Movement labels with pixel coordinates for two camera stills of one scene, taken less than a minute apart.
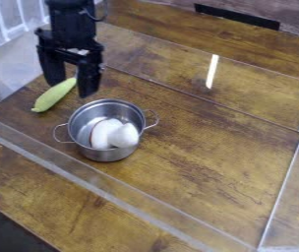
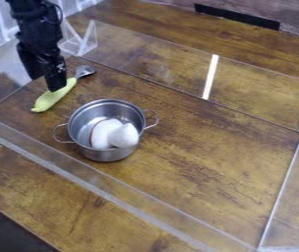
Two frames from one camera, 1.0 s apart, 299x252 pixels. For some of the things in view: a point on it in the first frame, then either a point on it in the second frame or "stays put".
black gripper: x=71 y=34 -> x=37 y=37
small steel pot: x=107 y=108 stays put
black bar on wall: x=253 y=20 stays put
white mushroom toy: x=111 y=134 stays put
